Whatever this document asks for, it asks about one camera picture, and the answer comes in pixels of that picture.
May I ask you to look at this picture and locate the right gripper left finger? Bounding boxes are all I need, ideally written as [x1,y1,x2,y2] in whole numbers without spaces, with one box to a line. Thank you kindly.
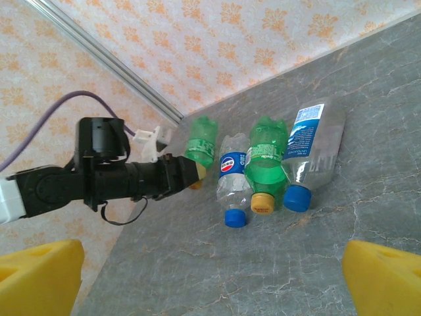
[0,239,85,316]

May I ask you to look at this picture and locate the green Sprite bottle yellow cap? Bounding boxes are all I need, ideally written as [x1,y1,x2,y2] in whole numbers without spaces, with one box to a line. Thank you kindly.
[244,115,289,217]

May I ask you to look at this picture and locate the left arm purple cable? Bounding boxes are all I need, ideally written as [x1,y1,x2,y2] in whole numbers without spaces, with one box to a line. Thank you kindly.
[0,90,136,172]

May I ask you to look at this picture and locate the aluminium frame post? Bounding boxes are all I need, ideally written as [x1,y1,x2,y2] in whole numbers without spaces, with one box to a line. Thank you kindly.
[26,0,186,125]

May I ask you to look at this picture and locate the left gripper thin black cable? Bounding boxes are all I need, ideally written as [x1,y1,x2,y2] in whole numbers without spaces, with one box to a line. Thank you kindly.
[99,196,149,226]

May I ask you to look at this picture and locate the crushed green bottle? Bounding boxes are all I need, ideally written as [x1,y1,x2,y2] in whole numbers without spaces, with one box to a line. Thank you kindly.
[183,116,220,191]

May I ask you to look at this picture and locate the flat clear bottle blue-white label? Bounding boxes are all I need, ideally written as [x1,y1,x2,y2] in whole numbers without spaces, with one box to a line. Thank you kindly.
[280,97,347,212]

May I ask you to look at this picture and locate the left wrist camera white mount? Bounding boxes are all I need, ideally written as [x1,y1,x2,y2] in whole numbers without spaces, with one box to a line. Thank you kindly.
[133,124,174,164]

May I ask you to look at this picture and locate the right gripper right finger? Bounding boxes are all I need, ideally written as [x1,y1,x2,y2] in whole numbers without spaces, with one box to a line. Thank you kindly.
[341,239,421,316]

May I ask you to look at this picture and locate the clear Pepsi label bottle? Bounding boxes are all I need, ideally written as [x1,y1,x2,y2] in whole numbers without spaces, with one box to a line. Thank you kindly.
[215,132,251,229]

